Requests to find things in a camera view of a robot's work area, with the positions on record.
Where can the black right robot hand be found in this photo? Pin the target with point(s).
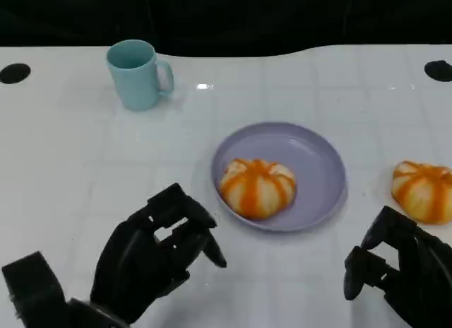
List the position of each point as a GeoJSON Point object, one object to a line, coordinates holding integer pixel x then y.
{"type": "Point", "coordinates": [423, 275]}

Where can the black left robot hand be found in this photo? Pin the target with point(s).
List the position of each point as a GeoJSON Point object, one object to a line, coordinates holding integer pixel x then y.
{"type": "Point", "coordinates": [141, 257]}

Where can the orange and white bread roll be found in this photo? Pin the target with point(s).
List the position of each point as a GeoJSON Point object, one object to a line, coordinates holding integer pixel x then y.
{"type": "Point", "coordinates": [423, 192]}
{"type": "Point", "coordinates": [257, 188]}

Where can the lilac plate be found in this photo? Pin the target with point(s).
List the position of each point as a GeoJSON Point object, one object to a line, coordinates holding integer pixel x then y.
{"type": "Point", "coordinates": [318, 172]}

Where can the pale green mug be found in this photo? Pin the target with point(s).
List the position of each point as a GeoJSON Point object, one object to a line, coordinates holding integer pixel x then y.
{"type": "Point", "coordinates": [136, 77]}

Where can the black table grommet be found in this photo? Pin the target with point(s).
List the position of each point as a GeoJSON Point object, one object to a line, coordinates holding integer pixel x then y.
{"type": "Point", "coordinates": [14, 73]}
{"type": "Point", "coordinates": [439, 70]}

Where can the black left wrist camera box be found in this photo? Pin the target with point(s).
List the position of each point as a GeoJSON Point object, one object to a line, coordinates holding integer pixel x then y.
{"type": "Point", "coordinates": [31, 292]}

